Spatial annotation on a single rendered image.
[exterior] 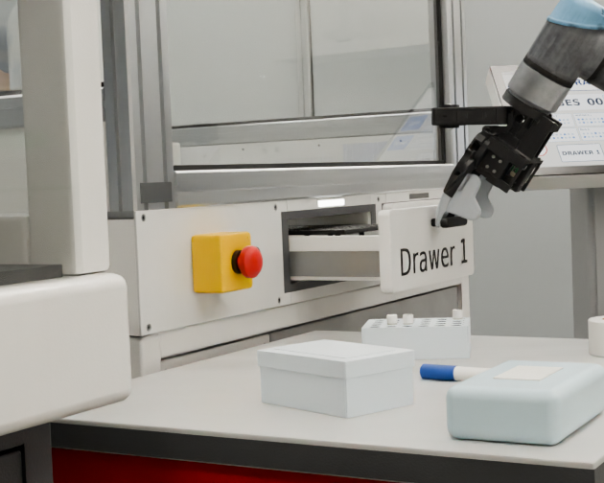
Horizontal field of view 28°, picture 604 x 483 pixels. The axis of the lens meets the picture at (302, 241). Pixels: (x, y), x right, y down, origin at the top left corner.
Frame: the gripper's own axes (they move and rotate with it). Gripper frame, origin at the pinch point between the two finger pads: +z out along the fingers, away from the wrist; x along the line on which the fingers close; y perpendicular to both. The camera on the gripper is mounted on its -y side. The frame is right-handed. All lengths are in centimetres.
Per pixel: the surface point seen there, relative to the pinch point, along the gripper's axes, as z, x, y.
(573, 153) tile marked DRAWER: -4, 82, -10
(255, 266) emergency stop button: 9.7, -33.4, -6.0
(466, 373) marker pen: 0, -44, 25
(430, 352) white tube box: 5.5, -30.5, 17.4
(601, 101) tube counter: -14, 95, -14
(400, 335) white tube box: 5.8, -31.7, 13.6
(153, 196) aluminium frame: 6.4, -43.6, -17.1
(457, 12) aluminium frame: -18, 52, -35
